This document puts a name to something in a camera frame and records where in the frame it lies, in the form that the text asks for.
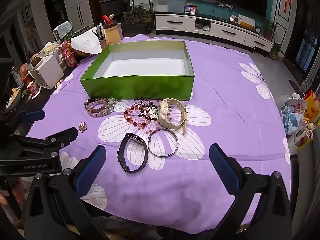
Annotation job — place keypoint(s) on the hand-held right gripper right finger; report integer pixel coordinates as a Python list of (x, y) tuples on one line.
[(222, 166)]

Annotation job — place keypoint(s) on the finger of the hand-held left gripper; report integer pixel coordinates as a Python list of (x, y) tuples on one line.
[(63, 134), (32, 116)]

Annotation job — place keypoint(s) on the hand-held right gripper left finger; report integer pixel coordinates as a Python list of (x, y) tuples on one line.
[(91, 166)]

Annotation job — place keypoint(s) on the small gold brooch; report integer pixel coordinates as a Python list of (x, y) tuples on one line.
[(82, 127)]

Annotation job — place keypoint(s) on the black fitness band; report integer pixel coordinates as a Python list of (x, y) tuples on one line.
[(122, 155)]

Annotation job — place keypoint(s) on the silver bangle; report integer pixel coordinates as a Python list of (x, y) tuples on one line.
[(149, 145)]

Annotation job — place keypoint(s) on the beige wrist watch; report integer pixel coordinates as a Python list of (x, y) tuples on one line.
[(165, 115)]

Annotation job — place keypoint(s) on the green cardboard box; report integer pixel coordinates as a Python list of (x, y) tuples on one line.
[(140, 85)]

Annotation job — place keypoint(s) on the person's left hand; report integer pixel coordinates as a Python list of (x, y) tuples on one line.
[(18, 190)]

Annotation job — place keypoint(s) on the bowl with food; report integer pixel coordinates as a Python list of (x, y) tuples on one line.
[(13, 98)]

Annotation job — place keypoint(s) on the red instant noodle cup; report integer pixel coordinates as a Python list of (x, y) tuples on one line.
[(33, 90)]

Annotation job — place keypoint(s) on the glass bottle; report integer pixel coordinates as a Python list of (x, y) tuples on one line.
[(15, 76)]

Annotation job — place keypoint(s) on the white square box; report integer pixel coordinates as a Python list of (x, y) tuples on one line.
[(48, 72)]

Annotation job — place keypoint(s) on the brown round fruit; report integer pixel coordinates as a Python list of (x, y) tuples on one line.
[(36, 61)]

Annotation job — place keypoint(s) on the purple floral cloth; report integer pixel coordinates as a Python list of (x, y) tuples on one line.
[(225, 105)]

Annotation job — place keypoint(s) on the pink yogurt cup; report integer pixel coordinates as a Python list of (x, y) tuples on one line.
[(70, 60), (65, 48)]

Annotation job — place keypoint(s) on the white plastic bag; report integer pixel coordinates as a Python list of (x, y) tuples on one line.
[(291, 115)]

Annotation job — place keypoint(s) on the white folded paper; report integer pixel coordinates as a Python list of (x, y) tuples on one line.
[(85, 42)]

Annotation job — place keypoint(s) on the grey green towel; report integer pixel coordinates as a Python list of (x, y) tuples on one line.
[(61, 30)]

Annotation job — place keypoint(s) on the pen holder with pens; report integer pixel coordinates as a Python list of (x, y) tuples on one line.
[(102, 42)]

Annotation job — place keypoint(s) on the yellow packet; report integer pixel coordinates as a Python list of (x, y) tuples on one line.
[(312, 105)]

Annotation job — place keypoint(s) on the yellow paper bag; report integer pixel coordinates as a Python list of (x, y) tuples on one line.
[(112, 35)]

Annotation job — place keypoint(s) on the small potted plant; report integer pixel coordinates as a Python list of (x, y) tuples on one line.
[(275, 51)]

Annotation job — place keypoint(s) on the white television cabinet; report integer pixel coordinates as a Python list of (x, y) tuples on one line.
[(225, 31)]

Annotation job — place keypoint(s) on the glass tank with plants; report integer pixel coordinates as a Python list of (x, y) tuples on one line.
[(137, 20)]

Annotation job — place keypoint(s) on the black desk clock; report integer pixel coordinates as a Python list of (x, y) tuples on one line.
[(258, 30)]

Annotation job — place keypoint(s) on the tall potted plant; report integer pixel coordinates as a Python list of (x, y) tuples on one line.
[(271, 27)]

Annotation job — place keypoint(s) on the yellow white desk calendar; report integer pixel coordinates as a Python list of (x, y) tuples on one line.
[(247, 21)]

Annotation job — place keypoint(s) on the small white digital clock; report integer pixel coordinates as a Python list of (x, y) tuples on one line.
[(235, 19)]

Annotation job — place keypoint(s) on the clear storage bin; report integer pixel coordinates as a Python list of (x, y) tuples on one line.
[(168, 6)]

